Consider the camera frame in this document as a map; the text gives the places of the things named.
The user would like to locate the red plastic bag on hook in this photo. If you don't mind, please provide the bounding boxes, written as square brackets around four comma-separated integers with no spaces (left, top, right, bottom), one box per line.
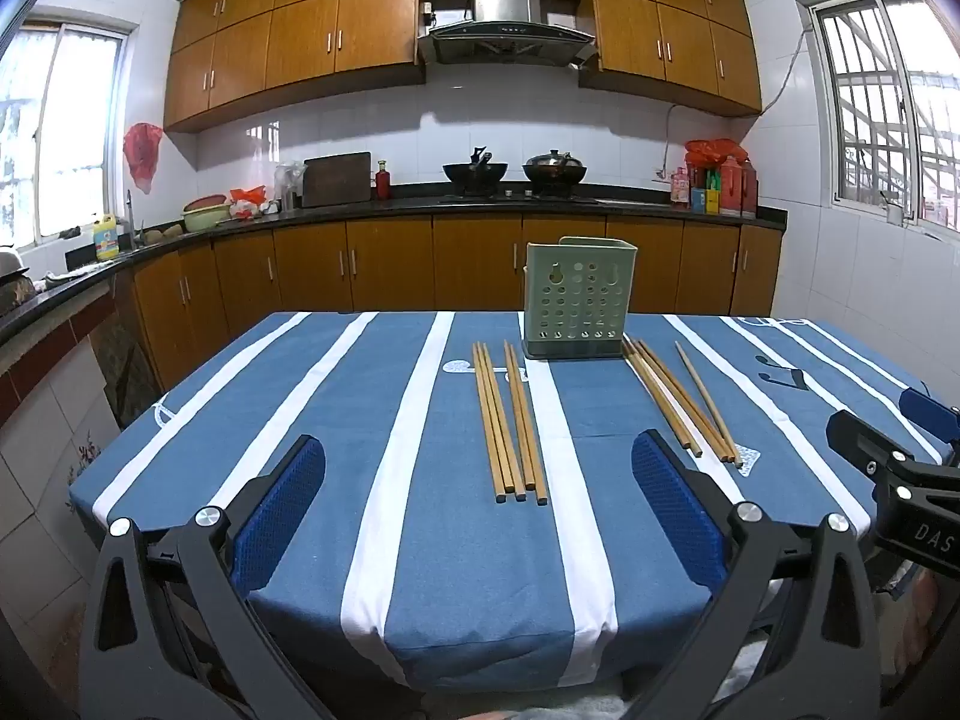
[123,122,164,192]

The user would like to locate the gas stove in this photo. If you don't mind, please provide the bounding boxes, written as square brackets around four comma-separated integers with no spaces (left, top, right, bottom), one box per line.
[439,187,601,203]

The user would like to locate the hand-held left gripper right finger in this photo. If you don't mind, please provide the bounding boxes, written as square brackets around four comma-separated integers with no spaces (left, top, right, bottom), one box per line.
[630,429,886,720]

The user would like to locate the wooden lower cabinets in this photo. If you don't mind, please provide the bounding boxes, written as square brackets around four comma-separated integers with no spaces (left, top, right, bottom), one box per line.
[112,211,785,391]

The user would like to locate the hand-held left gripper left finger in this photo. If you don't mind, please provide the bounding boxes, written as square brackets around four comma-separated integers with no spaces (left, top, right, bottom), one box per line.
[79,433,338,720]

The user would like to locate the steel range hood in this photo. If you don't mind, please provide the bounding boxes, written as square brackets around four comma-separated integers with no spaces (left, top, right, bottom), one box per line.
[416,0,599,67]

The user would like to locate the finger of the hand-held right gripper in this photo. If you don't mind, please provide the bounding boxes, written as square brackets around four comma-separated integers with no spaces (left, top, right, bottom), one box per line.
[826,410,920,478]
[898,387,960,458]

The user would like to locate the red white plastic bag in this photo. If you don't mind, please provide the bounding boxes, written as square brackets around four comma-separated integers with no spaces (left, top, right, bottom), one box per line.
[229,186,275,220]

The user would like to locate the black wok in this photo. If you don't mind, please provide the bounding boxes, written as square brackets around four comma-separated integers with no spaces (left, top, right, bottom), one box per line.
[442,144,509,192]

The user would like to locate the blue white striped tablecloth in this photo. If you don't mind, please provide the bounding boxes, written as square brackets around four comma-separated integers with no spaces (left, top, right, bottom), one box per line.
[67,310,950,695]

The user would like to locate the red bag over bottles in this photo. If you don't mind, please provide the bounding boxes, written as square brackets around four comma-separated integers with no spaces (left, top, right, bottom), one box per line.
[686,139,747,166]

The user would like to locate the black pan with lid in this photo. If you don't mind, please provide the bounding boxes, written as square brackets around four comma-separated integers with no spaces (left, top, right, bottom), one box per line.
[523,150,587,191]

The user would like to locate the barred window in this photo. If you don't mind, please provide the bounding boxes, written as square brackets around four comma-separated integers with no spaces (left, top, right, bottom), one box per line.
[799,0,960,237]

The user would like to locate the clear plastic container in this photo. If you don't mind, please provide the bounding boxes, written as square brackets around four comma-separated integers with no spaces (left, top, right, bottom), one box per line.
[275,161,307,212]

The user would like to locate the dark wooden cutting board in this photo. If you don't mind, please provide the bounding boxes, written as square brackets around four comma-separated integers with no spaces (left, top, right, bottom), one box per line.
[302,152,373,209]

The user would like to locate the green plastic basin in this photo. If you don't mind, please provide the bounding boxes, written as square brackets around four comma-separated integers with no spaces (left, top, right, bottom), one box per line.
[182,195,232,232]

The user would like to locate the green perforated utensil holder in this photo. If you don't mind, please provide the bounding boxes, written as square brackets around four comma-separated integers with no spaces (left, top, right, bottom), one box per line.
[521,236,637,361]

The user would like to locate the black kitchen countertop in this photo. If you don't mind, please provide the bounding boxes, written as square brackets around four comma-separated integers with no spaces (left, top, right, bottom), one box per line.
[0,184,788,346]

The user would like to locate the window with white frame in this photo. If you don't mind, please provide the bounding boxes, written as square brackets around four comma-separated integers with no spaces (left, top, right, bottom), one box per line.
[0,19,140,248]

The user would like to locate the white wall cable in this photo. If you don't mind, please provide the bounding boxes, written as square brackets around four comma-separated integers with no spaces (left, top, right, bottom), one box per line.
[660,26,815,181]

